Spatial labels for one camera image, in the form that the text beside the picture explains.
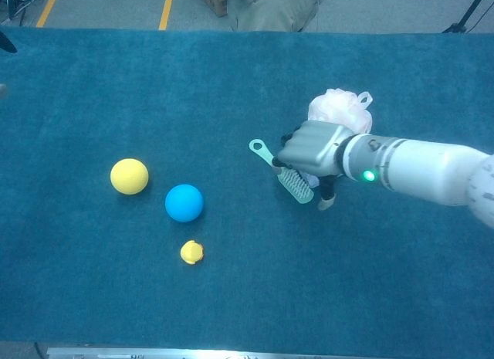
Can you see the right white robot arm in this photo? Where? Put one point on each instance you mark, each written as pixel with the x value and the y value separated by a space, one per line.
pixel 417 170

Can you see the yellow foam ball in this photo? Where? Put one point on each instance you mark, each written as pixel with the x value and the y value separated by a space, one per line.
pixel 129 176

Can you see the teal table cloth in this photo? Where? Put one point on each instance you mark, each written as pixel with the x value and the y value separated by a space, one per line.
pixel 116 297

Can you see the yellow rubber duck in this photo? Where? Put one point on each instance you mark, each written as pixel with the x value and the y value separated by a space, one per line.
pixel 191 252

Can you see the aluminium frame rail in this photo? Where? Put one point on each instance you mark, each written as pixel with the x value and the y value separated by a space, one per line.
pixel 193 354

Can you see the seated person in khaki trousers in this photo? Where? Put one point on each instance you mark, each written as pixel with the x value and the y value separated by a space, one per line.
pixel 278 7

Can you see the blue foam ball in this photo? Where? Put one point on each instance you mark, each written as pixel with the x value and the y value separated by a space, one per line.
pixel 184 203

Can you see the white mesh bath loofah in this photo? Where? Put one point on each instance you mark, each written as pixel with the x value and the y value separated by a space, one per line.
pixel 339 108

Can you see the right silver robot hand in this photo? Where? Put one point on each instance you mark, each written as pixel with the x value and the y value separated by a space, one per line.
pixel 312 146

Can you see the mint green plastic hairbrush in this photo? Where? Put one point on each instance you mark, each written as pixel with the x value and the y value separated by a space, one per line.
pixel 295 185

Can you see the black tripod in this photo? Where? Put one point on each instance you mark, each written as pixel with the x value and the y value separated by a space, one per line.
pixel 469 11

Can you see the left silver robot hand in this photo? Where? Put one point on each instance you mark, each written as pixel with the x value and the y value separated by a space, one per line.
pixel 7 44

